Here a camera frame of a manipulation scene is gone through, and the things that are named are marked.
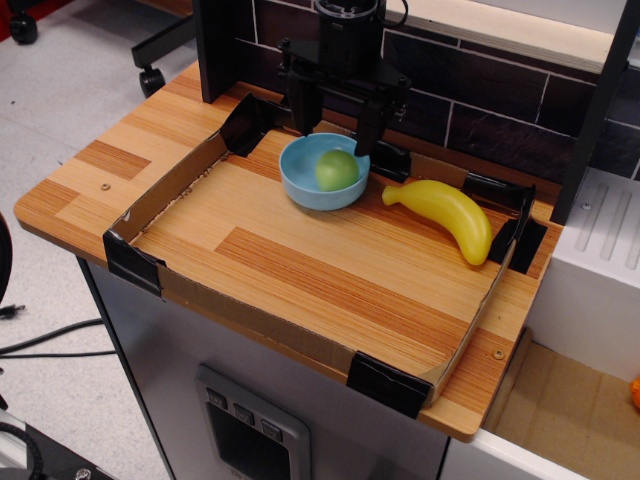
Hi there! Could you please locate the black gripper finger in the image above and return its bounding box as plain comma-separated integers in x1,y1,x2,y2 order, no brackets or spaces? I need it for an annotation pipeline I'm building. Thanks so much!
286,69,324,136
354,99,390,156

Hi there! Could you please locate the light blue plastic bowl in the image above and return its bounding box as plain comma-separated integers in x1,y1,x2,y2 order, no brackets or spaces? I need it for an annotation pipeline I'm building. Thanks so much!
279,133,371,211

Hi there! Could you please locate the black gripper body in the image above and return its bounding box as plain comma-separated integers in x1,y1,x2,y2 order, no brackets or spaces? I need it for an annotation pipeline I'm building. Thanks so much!
277,0,414,122

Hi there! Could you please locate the cardboard fence with black tape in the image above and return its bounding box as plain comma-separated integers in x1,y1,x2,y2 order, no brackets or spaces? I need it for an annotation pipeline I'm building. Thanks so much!
104,95,546,436

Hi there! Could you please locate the black chair base with casters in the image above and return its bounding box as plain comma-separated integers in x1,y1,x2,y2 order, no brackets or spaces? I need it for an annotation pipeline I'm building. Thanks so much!
131,15,195,98

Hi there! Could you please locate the grey toy oven control panel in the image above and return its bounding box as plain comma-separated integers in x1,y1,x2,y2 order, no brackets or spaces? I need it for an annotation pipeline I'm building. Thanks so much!
196,365,312,479

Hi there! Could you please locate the black power cable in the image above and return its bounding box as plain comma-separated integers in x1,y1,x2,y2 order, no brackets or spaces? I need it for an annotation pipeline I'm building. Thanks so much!
0,303,117,359

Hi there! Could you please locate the black braided hose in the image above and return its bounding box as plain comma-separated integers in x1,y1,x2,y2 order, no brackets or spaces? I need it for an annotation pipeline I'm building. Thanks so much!
0,422,47,480

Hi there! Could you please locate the yellow toy banana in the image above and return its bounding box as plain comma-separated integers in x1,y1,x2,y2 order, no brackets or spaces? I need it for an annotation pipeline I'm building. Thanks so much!
382,180,493,266

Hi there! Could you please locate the orange toy fruit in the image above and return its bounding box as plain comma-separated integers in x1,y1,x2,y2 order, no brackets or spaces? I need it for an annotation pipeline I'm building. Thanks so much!
629,378,640,408

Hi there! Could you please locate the white toy sink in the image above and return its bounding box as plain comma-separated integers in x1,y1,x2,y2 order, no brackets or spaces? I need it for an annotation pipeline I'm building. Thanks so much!
527,169,639,380

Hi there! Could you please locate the green toy pear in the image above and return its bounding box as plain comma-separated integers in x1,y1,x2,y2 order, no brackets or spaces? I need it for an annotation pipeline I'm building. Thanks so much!
315,150,359,192

